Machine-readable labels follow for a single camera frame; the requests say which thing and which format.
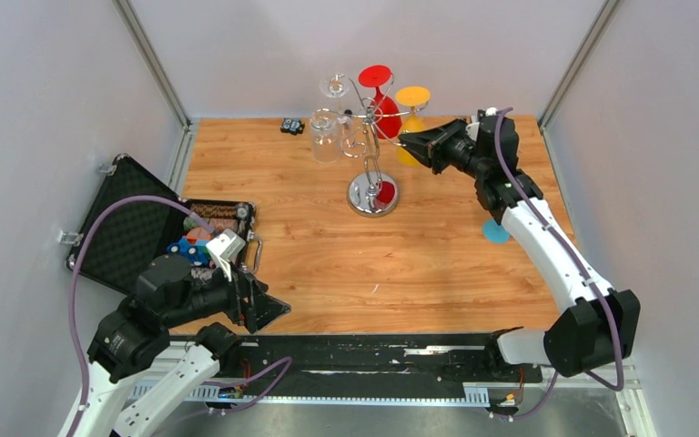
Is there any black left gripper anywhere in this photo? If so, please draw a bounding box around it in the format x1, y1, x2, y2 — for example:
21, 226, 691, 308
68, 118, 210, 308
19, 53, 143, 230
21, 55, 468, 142
165, 252, 292, 330

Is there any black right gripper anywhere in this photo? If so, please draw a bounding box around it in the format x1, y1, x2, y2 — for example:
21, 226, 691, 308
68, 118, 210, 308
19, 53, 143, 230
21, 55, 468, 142
399, 117, 490, 180

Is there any yellow wine glass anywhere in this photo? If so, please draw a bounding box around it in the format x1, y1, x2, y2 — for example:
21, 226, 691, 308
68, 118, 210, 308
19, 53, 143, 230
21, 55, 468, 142
395, 86, 431, 143

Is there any chrome wine glass rack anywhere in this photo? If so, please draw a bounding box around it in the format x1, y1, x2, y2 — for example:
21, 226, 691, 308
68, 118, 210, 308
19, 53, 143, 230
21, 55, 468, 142
341, 75, 400, 218

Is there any clear wine glass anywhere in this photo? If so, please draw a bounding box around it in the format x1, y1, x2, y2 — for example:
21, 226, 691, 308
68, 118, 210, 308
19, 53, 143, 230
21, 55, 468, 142
309, 74, 349, 164

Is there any blue wine glass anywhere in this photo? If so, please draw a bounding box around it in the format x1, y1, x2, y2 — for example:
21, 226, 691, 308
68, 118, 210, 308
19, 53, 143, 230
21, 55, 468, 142
481, 218, 511, 244

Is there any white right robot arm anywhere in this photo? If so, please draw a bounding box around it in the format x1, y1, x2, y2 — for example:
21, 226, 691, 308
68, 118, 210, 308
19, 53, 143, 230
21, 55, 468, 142
399, 110, 641, 391

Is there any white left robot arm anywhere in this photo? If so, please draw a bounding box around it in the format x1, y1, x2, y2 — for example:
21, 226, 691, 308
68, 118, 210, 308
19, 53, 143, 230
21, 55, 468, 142
60, 255, 291, 436

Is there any red wine glass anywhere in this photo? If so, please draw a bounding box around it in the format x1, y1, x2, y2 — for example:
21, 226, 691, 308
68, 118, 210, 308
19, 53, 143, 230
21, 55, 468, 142
358, 64, 402, 139

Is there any small black clip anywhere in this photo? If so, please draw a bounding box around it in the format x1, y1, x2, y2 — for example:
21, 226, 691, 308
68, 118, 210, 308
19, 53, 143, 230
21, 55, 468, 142
279, 118, 305, 136

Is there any black poker chip case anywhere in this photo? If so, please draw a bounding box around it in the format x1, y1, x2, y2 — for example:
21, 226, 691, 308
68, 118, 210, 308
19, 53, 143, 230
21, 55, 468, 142
66, 154, 256, 294

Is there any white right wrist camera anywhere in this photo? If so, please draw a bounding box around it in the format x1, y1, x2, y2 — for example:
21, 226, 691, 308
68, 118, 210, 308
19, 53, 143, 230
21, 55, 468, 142
466, 107, 499, 141

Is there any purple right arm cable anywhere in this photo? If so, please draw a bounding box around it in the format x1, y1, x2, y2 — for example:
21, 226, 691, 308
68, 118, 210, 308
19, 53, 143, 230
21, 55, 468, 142
484, 107, 627, 422

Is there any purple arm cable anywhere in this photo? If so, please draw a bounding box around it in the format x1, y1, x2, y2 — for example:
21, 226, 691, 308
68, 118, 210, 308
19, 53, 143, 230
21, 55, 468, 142
66, 194, 295, 437
484, 107, 627, 422

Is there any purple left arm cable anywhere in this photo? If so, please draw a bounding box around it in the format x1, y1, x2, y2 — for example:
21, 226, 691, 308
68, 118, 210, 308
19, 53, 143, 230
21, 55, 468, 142
66, 194, 295, 437

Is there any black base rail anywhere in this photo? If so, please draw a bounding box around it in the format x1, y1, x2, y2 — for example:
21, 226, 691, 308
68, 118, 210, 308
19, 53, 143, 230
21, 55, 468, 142
218, 332, 543, 400

